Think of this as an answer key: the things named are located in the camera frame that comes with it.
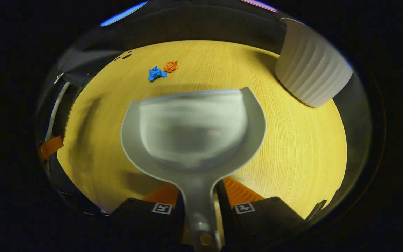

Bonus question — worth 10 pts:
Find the white dustpan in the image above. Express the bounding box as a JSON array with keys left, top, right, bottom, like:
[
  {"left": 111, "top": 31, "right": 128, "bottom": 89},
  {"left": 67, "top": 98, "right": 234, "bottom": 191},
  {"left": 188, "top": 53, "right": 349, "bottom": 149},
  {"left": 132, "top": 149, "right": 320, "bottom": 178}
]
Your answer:
[{"left": 120, "top": 87, "right": 267, "bottom": 252}]

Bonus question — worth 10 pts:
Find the white ribbed garbage bin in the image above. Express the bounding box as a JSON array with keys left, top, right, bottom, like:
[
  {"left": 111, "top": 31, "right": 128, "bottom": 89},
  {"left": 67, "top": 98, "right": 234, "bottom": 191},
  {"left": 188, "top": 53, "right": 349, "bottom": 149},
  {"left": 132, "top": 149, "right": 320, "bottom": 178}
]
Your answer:
[{"left": 274, "top": 17, "right": 354, "bottom": 108}]

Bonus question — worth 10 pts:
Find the black backdrop cloth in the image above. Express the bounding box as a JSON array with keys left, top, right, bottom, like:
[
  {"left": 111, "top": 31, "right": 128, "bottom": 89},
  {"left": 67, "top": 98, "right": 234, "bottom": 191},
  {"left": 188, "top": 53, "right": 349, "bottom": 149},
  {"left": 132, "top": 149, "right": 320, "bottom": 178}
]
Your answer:
[{"left": 35, "top": 0, "right": 373, "bottom": 217}]

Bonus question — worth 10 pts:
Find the blue paper trash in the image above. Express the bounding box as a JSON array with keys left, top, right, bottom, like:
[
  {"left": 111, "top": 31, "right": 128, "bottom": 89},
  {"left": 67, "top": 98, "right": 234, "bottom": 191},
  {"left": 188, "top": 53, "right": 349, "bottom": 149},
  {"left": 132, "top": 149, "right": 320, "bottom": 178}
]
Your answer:
[{"left": 148, "top": 66, "right": 167, "bottom": 82}]

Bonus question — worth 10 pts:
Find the small white broom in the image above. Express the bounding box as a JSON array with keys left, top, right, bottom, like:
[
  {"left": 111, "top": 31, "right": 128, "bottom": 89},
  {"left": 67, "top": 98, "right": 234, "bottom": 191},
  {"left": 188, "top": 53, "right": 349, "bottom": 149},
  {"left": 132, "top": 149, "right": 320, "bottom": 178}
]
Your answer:
[{"left": 45, "top": 81, "right": 77, "bottom": 141}]

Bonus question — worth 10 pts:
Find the orange paper trash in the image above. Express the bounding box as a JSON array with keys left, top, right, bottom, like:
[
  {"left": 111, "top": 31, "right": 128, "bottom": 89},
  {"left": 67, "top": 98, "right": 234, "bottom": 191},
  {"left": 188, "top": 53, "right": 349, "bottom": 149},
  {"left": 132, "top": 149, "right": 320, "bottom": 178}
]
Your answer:
[{"left": 163, "top": 61, "right": 179, "bottom": 74}]

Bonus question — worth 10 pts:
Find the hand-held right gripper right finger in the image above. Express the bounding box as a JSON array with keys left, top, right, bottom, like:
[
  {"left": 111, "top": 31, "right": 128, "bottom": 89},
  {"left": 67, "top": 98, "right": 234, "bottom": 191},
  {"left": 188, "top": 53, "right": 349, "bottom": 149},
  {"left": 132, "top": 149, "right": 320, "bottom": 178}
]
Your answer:
[{"left": 215, "top": 176, "right": 307, "bottom": 251}]

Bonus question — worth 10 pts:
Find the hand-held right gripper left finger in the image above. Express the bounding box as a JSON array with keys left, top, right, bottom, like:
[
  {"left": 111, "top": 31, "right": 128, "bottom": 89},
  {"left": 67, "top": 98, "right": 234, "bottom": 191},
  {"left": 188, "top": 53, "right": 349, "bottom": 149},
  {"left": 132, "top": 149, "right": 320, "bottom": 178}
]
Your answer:
[{"left": 107, "top": 182, "right": 188, "bottom": 251}]

